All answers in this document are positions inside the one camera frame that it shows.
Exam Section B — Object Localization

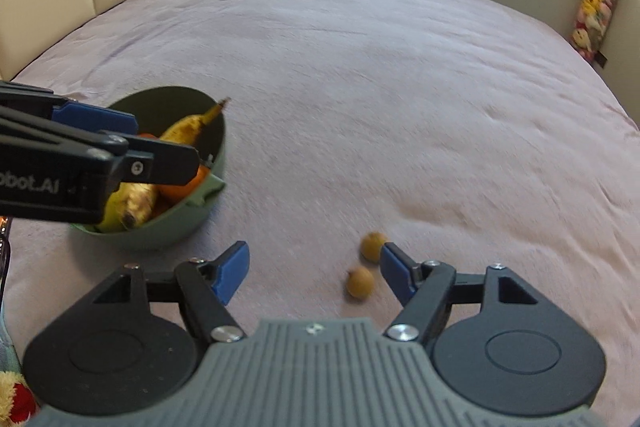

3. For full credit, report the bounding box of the orange mandarin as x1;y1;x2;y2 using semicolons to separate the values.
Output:
157;165;210;204

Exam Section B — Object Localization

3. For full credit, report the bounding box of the spotted yellow banana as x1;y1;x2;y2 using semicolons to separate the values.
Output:
94;96;232;234

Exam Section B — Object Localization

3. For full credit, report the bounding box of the small brown longan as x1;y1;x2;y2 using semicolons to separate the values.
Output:
359;231;388;265
345;267;375;300

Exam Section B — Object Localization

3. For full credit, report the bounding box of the green colander bowl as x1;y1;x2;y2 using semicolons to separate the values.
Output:
69;84;228;253

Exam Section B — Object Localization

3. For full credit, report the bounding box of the pink bed blanket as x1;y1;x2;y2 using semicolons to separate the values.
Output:
6;0;639;426

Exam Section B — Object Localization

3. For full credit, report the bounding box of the plush toy hanging organizer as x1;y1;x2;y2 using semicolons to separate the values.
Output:
570;0;618;64

